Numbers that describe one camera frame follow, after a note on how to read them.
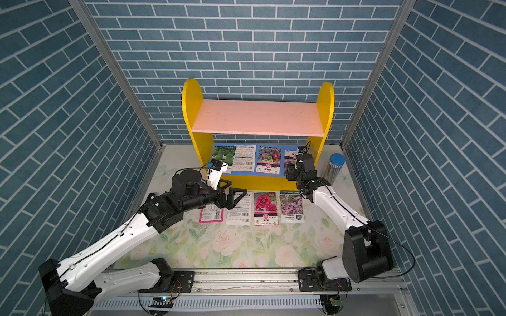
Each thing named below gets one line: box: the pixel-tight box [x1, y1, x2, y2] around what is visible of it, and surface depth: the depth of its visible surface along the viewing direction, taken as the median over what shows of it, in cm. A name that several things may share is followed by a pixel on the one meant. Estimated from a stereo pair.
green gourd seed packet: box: [211, 146, 237, 174], surface depth 98 cm
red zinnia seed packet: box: [283, 150, 297, 178], surface depth 98 cm
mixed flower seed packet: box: [255, 146, 282, 175], surface depth 96 cm
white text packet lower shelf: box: [231, 144, 256, 172], surface depth 98 cm
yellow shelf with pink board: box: [181, 78, 335, 191], surface depth 76 cm
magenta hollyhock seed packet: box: [253, 190, 280, 227], surface depth 95 cm
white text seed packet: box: [225, 190, 253, 226], surface depth 93 cm
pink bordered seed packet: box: [198, 202, 225, 224], surface depth 93 cm
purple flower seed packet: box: [280, 190, 306, 224], surface depth 96 cm
